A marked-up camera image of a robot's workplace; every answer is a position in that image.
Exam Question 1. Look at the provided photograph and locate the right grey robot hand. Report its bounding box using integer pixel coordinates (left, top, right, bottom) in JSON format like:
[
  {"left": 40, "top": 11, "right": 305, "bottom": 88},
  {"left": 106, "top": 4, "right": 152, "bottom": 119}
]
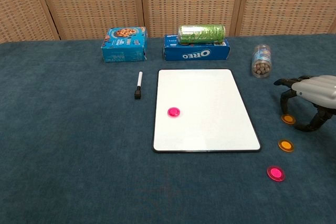
[{"left": 274, "top": 74, "right": 336, "bottom": 132}]

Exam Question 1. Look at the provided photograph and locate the yellow round magnet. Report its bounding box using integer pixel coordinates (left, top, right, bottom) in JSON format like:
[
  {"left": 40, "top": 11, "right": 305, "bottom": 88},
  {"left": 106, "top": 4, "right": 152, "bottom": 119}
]
[
  {"left": 281, "top": 114, "right": 297, "bottom": 125},
  {"left": 278, "top": 138, "right": 295, "bottom": 153}
]

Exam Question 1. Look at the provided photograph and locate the red round magnet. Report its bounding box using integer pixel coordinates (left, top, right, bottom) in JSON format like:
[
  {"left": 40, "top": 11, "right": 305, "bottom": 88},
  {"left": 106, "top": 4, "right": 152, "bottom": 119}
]
[
  {"left": 167, "top": 106, "right": 182, "bottom": 118},
  {"left": 266, "top": 165, "right": 286, "bottom": 183}
]

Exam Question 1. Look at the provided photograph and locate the clear plastic snack jar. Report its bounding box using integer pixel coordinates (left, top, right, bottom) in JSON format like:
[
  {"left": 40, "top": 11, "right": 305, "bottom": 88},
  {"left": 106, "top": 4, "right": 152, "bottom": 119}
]
[{"left": 250, "top": 44, "right": 272, "bottom": 79}]

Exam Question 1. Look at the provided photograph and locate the white magnetic whiteboard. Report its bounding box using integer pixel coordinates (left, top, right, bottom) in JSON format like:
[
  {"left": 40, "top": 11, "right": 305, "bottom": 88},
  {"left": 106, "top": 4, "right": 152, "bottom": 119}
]
[{"left": 152, "top": 69, "right": 261, "bottom": 153}]

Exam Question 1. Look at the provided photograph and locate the blue Oreo box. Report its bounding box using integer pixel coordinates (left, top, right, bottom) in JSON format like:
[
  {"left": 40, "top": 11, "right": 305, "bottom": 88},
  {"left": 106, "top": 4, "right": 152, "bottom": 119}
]
[{"left": 163, "top": 34, "right": 232, "bottom": 61}]

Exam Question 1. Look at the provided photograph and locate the green drink can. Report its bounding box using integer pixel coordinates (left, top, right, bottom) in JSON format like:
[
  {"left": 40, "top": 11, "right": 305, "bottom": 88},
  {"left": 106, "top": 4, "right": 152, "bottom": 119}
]
[{"left": 177, "top": 24, "right": 227, "bottom": 46}]

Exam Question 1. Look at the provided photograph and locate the white marker pen black cap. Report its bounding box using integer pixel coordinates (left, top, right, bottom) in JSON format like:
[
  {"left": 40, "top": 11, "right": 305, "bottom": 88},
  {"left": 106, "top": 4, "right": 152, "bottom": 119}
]
[{"left": 134, "top": 71, "right": 144, "bottom": 100}]

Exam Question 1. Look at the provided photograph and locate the blue chocolate chip cookie box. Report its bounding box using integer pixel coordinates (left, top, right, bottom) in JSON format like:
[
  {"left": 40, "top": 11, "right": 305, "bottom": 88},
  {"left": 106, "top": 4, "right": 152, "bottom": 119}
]
[{"left": 101, "top": 26, "right": 148, "bottom": 64}]

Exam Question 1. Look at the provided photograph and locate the woven bamboo folding screen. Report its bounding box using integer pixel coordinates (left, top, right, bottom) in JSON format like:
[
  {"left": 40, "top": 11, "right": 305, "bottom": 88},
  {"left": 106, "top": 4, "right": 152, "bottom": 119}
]
[{"left": 0, "top": 0, "right": 336, "bottom": 44}]

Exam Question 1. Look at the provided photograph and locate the blue carpet table mat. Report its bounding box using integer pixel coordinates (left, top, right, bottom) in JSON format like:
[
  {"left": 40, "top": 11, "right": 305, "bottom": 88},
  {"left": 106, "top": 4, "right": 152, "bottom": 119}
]
[{"left": 0, "top": 33, "right": 336, "bottom": 224}]

